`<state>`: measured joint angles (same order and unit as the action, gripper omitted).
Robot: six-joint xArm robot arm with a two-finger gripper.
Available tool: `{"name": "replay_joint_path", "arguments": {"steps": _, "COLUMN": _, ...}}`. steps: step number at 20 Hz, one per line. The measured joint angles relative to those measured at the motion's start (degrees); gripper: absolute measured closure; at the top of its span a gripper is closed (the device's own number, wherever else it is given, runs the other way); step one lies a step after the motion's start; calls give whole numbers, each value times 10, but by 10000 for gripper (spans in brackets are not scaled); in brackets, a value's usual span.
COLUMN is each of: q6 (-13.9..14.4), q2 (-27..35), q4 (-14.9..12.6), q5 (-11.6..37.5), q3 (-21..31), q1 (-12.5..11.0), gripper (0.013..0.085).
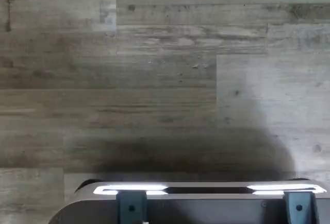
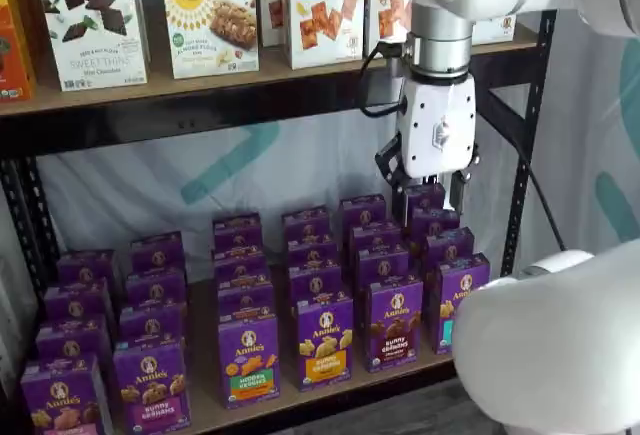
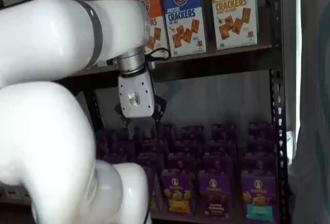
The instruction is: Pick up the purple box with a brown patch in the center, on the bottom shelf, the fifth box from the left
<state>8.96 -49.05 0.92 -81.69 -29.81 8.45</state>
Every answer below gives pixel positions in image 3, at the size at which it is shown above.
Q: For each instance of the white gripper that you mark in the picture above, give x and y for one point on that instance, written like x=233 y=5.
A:
x=136 y=90

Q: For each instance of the purple box brown chocolate label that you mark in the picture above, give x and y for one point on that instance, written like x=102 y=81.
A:
x=214 y=198

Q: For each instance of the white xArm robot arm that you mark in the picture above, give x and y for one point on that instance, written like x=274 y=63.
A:
x=51 y=41

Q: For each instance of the purple Annie's snack box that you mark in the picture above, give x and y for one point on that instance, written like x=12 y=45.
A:
x=224 y=132
x=219 y=162
x=181 y=162
x=221 y=146
x=260 y=162
x=188 y=146
x=261 y=131
x=154 y=188
x=261 y=146
x=193 y=134

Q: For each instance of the purple box orange honey label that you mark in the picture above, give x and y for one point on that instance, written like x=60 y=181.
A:
x=178 y=198

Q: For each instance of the orange pretzel cracker box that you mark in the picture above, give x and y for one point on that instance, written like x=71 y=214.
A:
x=154 y=10

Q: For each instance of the blue pretzel cracker box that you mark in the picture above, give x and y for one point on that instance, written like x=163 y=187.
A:
x=183 y=15

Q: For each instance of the yellow pretzel cracker box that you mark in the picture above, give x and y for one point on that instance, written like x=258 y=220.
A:
x=232 y=15

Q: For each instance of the purple box teal label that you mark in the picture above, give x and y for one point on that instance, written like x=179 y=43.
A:
x=259 y=198

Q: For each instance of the brown cardboard shelf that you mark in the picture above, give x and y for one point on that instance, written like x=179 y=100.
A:
x=277 y=54

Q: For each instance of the grey curtain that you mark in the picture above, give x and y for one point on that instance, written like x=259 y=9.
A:
x=314 y=105

